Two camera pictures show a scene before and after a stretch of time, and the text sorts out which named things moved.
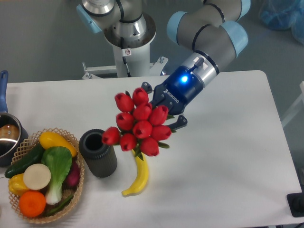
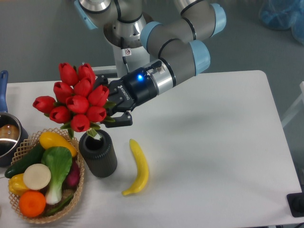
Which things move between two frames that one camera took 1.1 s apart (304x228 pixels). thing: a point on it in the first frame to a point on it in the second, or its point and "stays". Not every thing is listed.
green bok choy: (59, 159) stays
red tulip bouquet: (141, 126) to (77, 102)
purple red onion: (73, 179) stays
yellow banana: (143, 176) stays
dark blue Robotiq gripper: (182, 86) to (137, 88)
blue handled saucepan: (12, 130) stays
